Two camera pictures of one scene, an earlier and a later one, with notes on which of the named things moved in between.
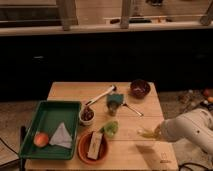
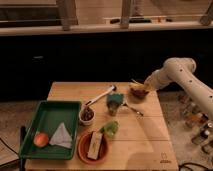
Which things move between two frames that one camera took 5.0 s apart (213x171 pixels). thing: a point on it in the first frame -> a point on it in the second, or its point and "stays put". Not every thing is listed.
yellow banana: x=149 y=135 -> x=134 y=85
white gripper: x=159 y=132 -> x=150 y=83
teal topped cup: x=113 y=101 stays put
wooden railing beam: x=39 y=30 stays put
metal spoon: x=134 y=110 stays put
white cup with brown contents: x=86 y=115 stays put
